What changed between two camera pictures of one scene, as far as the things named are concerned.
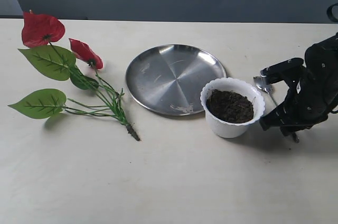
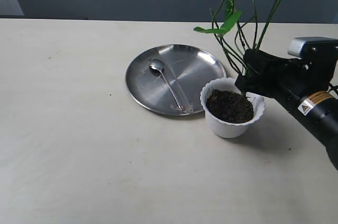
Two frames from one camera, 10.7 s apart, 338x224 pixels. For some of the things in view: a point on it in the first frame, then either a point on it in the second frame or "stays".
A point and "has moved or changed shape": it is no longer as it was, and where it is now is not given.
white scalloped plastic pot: [233, 106] stays
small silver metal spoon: [261, 82] has moved or changed shape
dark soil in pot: [229, 107] stays
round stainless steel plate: [168, 79] stays
